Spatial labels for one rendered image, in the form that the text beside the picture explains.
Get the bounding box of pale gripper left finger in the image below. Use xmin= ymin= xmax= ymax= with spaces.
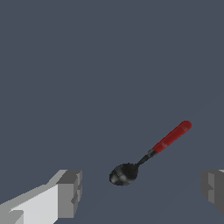
xmin=0 ymin=169 xmax=83 ymax=224

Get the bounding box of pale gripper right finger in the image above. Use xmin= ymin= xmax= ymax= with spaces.
xmin=199 ymin=169 xmax=224 ymax=216

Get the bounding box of red-handled black spoon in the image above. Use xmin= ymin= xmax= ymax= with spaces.
xmin=108 ymin=120 xmax=193 ymax=186

